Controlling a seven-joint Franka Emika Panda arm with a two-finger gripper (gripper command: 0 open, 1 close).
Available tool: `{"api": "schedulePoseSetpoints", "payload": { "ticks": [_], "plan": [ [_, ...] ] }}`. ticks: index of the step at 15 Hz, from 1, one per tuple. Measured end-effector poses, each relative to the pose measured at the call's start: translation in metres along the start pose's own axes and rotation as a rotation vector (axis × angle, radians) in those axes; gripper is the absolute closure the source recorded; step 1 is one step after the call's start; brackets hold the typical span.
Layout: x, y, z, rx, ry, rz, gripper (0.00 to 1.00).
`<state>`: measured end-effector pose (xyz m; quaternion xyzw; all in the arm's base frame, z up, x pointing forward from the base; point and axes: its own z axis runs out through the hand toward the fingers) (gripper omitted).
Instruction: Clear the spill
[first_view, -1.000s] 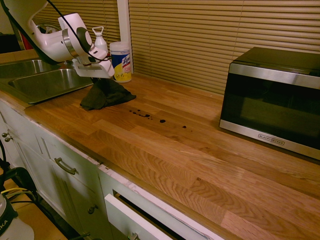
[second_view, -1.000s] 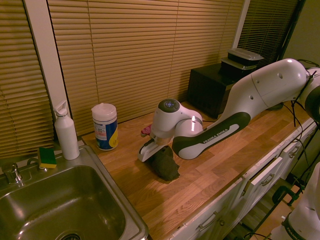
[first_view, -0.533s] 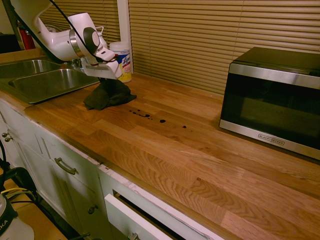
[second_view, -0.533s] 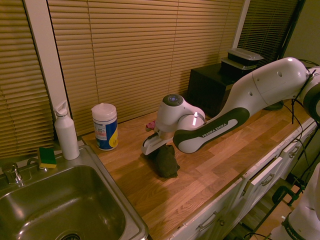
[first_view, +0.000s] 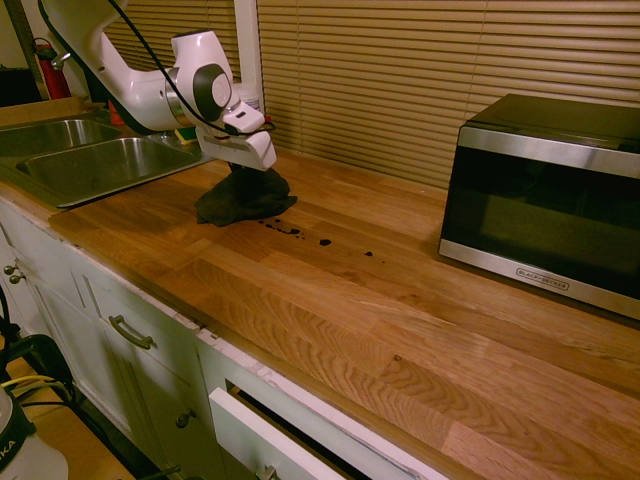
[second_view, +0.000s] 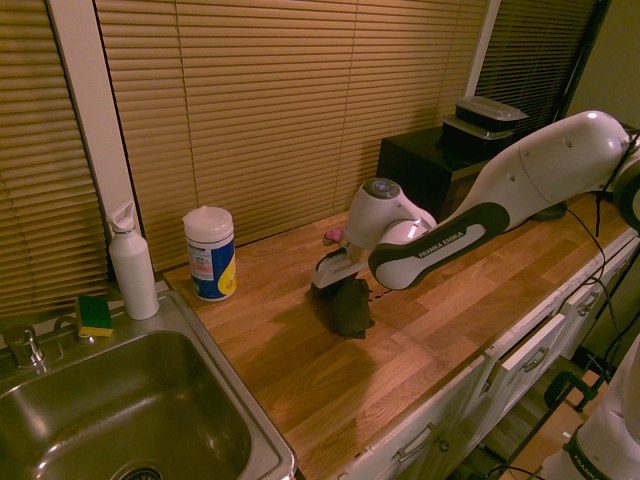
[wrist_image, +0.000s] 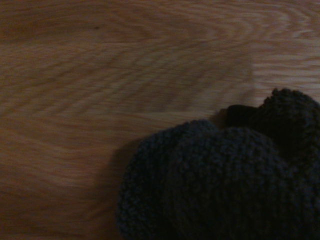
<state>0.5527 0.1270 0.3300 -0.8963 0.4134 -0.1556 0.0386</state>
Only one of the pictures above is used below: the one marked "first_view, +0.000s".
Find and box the narrow beige window blind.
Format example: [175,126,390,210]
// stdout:
[103,0,242,76]

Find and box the white plastic container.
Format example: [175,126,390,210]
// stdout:
[233,82,262,114]

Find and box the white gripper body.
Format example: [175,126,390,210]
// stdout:
[195,127,278,173]

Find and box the brushed metal cabinet handle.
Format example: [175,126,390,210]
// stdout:
[108,315,155,350]

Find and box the black metal cart frame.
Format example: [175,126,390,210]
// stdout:
[0,333,79,406]

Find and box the stainless steel double sink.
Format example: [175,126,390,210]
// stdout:
[0,118,214,209]

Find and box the white open drawer front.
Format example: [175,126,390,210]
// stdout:
[208,387,351,480]

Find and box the dark grey cleaning cloth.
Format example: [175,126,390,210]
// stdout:
[194,167,299,227]

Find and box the black box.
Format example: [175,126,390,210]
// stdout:
[0,66,42,107]

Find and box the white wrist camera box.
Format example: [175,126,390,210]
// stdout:
[222,102,267,135]

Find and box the black steel microwave oven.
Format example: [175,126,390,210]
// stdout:
[438,93,640,321]

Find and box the dark spill droplet cluster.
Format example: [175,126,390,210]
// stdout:
[258,218,307,240]

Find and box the yellow cable bundle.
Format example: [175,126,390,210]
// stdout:
[0,376,69,397]

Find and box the red fire extinguisher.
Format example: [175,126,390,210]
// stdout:
[32,38,72,102]

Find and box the white kitchen cabinet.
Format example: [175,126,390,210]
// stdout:
[0,194,436,480]

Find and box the wide beige window blind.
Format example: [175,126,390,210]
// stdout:
[256,0,640,192]

